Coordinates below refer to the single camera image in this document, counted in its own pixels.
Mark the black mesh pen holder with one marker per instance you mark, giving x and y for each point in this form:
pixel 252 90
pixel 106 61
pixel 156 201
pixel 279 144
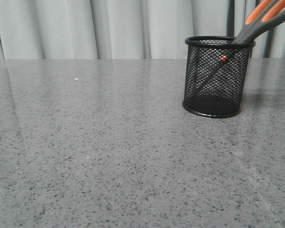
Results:
pixel 215 75

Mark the light grey curtain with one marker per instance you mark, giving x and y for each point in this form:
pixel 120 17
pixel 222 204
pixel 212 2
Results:
pixel 113 29

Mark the grey and orange scissors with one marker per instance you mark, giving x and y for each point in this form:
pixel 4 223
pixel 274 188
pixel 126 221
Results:
pixel 267 15

